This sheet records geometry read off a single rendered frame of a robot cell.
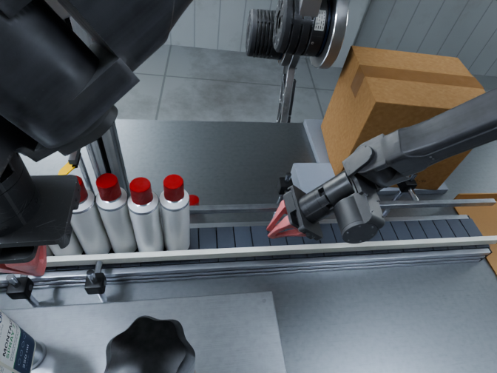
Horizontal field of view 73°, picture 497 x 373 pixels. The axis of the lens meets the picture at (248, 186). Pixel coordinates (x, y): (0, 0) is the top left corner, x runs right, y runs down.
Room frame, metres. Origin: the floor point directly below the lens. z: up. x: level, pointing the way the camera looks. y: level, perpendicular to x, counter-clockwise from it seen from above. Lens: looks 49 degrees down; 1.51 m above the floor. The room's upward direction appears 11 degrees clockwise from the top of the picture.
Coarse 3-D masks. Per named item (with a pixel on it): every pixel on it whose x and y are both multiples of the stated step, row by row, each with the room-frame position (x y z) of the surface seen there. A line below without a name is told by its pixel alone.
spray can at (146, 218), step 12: (132, 180) 0.33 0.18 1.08; (144, 180) 0.34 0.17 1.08; (132, 192) 0.31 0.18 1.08; (144, 192) 0.31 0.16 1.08; (132, 204) 0.31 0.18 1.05; (144, 204) 0.31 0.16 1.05; (156, 204) 0.32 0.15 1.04; (132, 216) 0.30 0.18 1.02; (144, 216) 0.30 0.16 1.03; (156, 216) 0.32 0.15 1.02; (144, 228) 0.30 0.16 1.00; (156, 228) 0.31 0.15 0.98; (144, 240) 0.30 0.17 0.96; (156, 240) 0.31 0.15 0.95
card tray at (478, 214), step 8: (496, 192) 0.71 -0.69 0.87; (496, 200) 0.71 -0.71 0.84; (456, 208) 0.65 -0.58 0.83; (464, 208) 0.66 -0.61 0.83; (472, 208) 0.66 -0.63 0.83; (480, 208) 0.67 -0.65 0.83; (488, 208) 0.68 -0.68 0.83; (496, 208) 0.68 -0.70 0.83; (472, 216) 0.63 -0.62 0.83; (480, 216) 0.64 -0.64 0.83; (488, 216) 0.64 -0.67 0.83; (496, 216) 0.65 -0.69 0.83; (480, 224) 0.61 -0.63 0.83; (488, 224) 0.61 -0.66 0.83; (496, 224) 0.62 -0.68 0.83; (488, 232) 0.59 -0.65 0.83; (496, 232) 0.59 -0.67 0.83; (496, 248) 0.54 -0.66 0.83; (488, 256) 0.51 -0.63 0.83; (496, 256) 0.51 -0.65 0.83; (496, 264) 0.49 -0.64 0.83; (496, 272) 0.47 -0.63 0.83
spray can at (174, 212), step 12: (168, 180) 0.34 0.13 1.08; (180, 180) 0.35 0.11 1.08; (168, 192) 0.33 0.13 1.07; (180, 192) 0.34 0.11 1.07; (168, 204) 0.33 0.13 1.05; (180, 204) 0.33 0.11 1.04; (168, 216) 0.32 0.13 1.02; (180, 216) 0.33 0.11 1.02; (168, 228) 0.32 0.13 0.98; (180, 228) 0.32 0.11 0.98; (168, 240) 0.32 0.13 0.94; (180, 240) 0.32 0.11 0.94
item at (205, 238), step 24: (192, 240) 0.36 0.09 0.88; (216, 240) 0.37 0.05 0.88; (240, 240) 0.39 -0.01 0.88; (264, 240) 0.40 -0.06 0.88; (288, 240) 0.41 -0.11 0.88; (312, 240) 0.42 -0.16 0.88; (336, 240) 0.44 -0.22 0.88; (384, 240) 0.46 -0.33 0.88; (120, 264) 0.28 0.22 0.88; (144, 264) 0.29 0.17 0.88; (168, 264) 0.30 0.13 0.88
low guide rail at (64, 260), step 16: (400, 240) 0.45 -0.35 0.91; (416, 240) 0.45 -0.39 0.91; (432, 240) 0.46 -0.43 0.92; (448, 240) 0.47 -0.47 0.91; (464, 240) 0.48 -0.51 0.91; (480, 240) 0.49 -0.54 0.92; (496, 240) 0.50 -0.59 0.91; (48, 256) 0.25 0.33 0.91; (64, 256) 0.26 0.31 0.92; (80, 256) 0.26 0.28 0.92; (96, 256) 0.27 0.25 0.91; (112, 256) 0.28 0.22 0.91; (128, 256) 0.28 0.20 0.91; (144, 256) 0.29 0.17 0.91; (160, 256) 0.30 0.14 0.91; (176, 256) 0.30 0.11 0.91; (192, 256) 0.31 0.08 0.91; (208, 256) 0.32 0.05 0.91; (224, 256) 0.33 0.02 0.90; (240, 256) 0.34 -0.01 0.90
